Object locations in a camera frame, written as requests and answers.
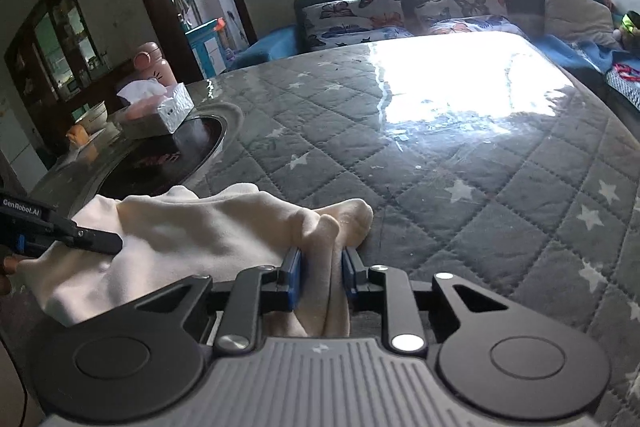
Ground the red white patterned cloth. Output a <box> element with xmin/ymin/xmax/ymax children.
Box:
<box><xmin>604</xmin><ymin>62</ymin><xmax>640</xmax><ymax>112</ymax></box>

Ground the large butterfly print pillow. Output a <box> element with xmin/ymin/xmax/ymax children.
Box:
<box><xmin>299</xmin><ymin>0</ymin><xmax>407</xmax><ymax>54</ymax></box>

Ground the grey quilted star table cover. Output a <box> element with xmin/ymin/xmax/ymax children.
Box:
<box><xmin>35</xmin><ymin>31</ymin><xmax>640</xmax><ymax>427</ymax></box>

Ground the blue sofa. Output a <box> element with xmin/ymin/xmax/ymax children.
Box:
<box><xmin>227</xmin><ymin>0</ymin><xmax>640</xmax><ymax>110</ymax></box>

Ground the tissue box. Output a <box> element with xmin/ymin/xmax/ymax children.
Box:
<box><xmin>116</xmin><ymin>79</ymin><xmax>196</xmax><ymax>136</ymax></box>

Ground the pink bottle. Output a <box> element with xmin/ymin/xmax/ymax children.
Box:
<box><xmin>131</xmin><ymin>41</ymin><xmax>177</xmax><ymax>88</ymax></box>

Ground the dark wooden glass cabinet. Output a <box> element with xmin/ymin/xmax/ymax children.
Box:
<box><xmin>4</xmin><ymin>0</ymin><xmax>135</xmax><ymax>125</ymax></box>

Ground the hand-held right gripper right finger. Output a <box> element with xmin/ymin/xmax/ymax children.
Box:
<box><xmin>341</xmin><ymin>248</ymin><xmax>511</xmax><ymax>352</ymax></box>

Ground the blue storage box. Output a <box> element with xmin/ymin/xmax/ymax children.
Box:
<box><xmin>184</xmin><ymin>19</ymin><xmax>230</xmax><ymax>78</ymax></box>

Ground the grey cushion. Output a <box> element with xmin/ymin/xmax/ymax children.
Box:
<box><xmin>543</xmin><ymin>0</ymin><xmax>622</xmax><ymax>52</ymax></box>

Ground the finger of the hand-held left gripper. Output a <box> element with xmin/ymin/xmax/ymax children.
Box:
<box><xmin>22</xmin><ymin>217</ymin><xmax>124</xmax><ymax>257</ymax></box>

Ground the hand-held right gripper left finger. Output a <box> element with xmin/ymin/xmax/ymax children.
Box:
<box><xmin>136</xmin><ymin>248</ymin><xmax>302</xmax><ymax>355</ymax></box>

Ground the cream white garment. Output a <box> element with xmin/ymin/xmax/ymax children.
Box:
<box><xmin>17</xmin><ymin>184</ymin><xmax>375</xmax><ymax>339</ymax></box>

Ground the white bowl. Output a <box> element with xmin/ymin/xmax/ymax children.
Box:
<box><xmin>74</xmin><ymin>100</ymin><xmax>109</xmax><ymax>134</ymax></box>

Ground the black cable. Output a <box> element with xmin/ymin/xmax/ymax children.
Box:
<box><xmin>0</xmin><ymin>336</ymin><xmax>30</xmax><ymax>427</ymax></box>

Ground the yellow green toy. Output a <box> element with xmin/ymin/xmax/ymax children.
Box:
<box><xmin>619</xmin><ymin>10</ymin><xmax>640</xmax><ymax>44</ymax></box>

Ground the flat butterfly print pillow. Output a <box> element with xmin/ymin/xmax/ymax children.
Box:
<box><xmin>429</xmin><ymin>14</ymin><xmax>529</xmax><ymax>40</ymax></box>

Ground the person's left hand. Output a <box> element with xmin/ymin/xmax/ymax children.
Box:
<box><xmin>0</xmin><ymin>256</ymin><xmax>22</xmax><ymax>296</ymax></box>

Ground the black round cooktop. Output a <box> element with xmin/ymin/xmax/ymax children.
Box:
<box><xmin>94</xmin><ymin>111</ymin><xmax>229</xmax><ymax>198</ymax></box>

